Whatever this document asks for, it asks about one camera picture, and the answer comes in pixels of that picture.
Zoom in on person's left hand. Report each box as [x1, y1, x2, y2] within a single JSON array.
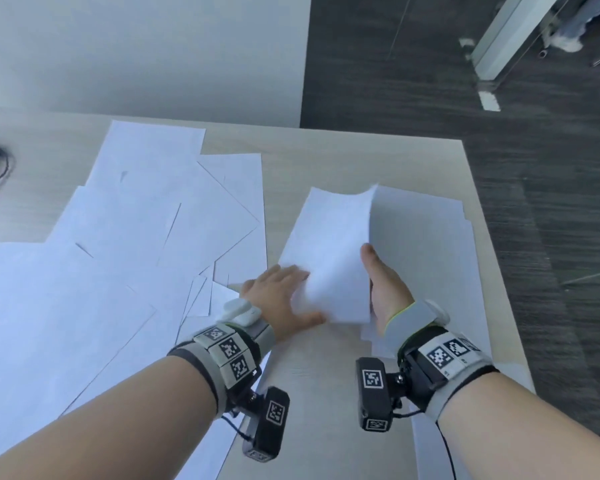
[[239, 264, 327, 344]]

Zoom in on white pillar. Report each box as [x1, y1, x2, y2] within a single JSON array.
[[472, 0, 556, 81]]

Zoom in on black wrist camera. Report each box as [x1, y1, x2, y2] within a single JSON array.
[[241, 387, 291, 464], [355, 358, 395, 433]]

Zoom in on light wooden table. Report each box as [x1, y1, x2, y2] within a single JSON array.
[[0, 105, 537, 480]]

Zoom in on thin camera cable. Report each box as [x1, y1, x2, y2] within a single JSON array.
[[435, 422, 457, 480]]

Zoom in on grey office chair base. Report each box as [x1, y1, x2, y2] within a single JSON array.
[[537, 24, 556, 59]]

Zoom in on person's right forearm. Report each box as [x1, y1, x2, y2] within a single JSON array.
[[435, 372, 600, 480]]

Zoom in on person's left forearm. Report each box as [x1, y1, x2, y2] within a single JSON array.
[[0, 354, 219, 480]]

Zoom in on person's right hand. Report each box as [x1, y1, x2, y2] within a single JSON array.
[[359, 243, 415, 339]]

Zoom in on stack of white sheets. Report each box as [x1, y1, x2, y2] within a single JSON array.
[[359, 184, 492, 361]]

